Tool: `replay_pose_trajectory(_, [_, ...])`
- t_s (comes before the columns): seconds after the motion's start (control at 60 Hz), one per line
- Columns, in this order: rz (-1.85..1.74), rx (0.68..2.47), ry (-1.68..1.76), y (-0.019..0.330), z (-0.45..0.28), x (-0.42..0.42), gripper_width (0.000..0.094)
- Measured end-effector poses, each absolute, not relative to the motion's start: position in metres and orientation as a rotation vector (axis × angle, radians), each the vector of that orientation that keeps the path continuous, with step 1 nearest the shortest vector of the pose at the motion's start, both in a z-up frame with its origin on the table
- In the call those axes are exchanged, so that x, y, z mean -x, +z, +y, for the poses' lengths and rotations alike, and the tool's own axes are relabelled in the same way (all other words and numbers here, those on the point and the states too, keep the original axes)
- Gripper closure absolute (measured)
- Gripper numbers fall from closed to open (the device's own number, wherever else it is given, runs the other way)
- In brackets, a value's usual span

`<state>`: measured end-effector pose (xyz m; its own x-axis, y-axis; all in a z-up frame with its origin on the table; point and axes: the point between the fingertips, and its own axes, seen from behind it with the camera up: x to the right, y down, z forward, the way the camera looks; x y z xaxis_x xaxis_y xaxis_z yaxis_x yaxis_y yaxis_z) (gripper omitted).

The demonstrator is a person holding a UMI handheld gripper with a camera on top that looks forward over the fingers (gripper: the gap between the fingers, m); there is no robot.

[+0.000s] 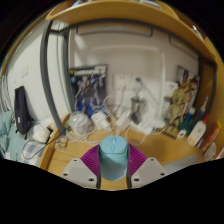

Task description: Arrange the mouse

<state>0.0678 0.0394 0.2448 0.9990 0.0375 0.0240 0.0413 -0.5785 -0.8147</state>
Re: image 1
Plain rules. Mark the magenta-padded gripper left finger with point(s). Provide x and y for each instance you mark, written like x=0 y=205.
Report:
x=78 y=173

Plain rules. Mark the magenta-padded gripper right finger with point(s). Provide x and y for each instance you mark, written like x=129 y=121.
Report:
x=149 y=172

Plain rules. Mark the light blue computer mouse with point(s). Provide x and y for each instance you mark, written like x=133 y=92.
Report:
x=114 y=156

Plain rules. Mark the grey mouse pad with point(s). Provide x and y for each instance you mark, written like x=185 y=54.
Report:
x=181 y=166

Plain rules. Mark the clear crumpled plastic wrapper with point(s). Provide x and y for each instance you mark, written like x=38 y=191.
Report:
x=61 y=143

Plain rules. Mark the white power strip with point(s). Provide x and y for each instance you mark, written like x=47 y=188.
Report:
x=148 y=128

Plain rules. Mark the clear lidded plastic cup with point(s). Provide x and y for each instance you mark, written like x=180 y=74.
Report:
x=79 y=123

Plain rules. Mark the white crumpled tissue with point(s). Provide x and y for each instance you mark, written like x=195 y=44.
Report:
x=41 y=132

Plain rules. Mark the white cube charger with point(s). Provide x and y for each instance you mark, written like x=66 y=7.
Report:
x=100 y=121

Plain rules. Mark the white lotion bottle red cap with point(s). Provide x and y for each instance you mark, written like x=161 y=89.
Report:
x=197 y=131

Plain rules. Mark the white mug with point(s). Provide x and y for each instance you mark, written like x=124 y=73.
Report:
x=210 y=152

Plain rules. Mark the plaid bedding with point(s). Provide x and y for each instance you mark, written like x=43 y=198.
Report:
x=16 y=143

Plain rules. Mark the red chip can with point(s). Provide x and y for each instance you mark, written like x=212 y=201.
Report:
x=211 y=135

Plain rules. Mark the dark bottle white nozzle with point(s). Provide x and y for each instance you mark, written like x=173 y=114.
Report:
x=200 y=111

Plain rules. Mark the robot model kit box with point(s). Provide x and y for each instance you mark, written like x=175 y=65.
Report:
x=88 y=90

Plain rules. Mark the black bag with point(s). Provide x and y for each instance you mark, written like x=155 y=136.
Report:
x=22 y=110

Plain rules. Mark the wooden shelf board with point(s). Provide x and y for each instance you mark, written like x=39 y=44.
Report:
x=126 y=13

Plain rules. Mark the white wall socket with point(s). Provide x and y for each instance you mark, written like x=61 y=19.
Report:
x=122 y=81

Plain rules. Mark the grey metal frame post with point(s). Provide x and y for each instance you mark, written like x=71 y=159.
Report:
x=46 y=73
x=210 y=86

